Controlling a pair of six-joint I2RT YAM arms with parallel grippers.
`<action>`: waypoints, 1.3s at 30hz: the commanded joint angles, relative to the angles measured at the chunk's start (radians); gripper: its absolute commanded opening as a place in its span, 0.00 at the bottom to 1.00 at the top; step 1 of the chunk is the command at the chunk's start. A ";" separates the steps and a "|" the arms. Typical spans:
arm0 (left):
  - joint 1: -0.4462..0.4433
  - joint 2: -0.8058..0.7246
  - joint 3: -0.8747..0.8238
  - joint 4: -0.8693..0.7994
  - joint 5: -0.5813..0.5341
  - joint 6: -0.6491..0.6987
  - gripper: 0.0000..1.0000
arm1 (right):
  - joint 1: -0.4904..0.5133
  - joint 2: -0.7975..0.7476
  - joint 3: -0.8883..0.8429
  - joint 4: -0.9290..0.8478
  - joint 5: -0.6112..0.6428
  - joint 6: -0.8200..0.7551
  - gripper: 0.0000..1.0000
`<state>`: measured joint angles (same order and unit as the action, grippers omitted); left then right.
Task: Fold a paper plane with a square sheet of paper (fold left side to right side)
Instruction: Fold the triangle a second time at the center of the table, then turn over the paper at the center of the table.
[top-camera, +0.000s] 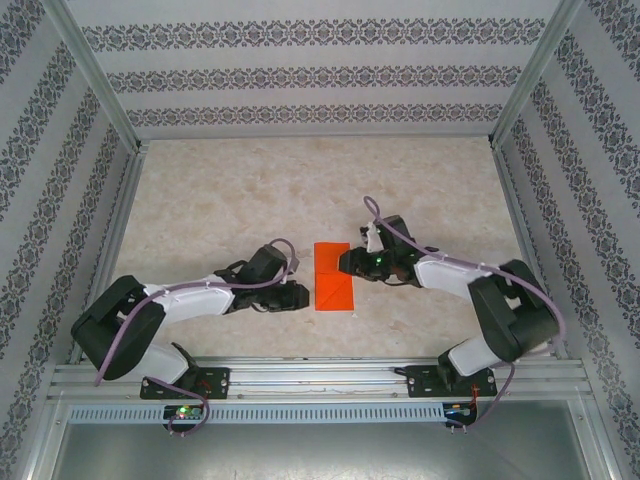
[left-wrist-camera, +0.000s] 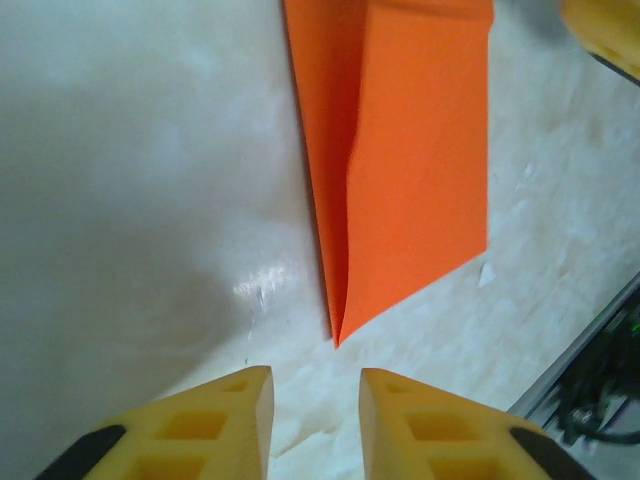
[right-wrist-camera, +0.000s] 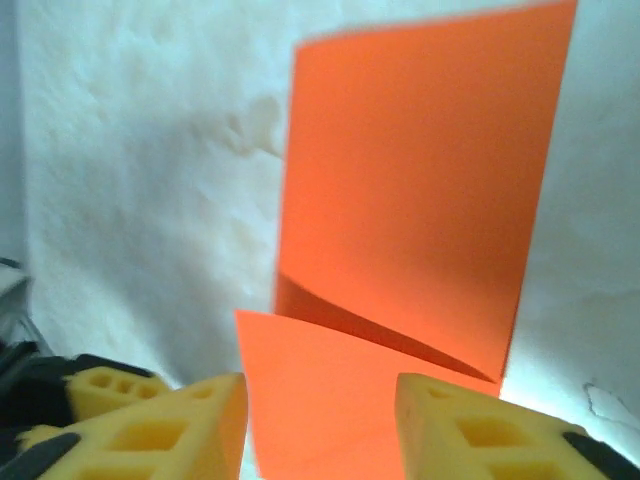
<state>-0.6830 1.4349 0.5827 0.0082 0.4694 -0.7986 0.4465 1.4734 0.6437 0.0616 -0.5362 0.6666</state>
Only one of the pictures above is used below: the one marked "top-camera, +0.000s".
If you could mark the orange square paper sheet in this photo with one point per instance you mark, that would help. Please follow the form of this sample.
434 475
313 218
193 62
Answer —
332 290

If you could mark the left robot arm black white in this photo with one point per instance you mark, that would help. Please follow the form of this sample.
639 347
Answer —
195 300

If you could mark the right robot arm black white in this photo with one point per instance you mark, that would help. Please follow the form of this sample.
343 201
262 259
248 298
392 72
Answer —
450 280

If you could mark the grey sheet metal tray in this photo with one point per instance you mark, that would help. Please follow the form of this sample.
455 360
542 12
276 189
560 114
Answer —
320 455

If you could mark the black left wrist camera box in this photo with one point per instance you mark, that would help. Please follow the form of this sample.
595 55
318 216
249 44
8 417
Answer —
267 262

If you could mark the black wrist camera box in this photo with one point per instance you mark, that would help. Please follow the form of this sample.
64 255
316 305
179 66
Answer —
267 262
397 235

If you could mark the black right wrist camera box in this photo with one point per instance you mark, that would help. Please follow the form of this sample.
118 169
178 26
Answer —
397 235

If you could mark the wide aluminium mounting rail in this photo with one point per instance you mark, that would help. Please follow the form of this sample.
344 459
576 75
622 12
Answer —
320 375

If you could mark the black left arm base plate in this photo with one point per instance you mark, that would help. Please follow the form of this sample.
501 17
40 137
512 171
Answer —
220 380

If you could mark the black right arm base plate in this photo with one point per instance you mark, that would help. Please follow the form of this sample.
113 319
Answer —
420 382

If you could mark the thin aluminium wall rail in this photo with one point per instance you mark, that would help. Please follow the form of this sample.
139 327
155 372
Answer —
320 135

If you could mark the aluminium side rail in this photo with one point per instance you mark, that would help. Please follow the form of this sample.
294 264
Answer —
525 240
112 250

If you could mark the aluminium frame post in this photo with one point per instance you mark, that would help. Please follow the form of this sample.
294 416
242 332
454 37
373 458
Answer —
535 75
95 85

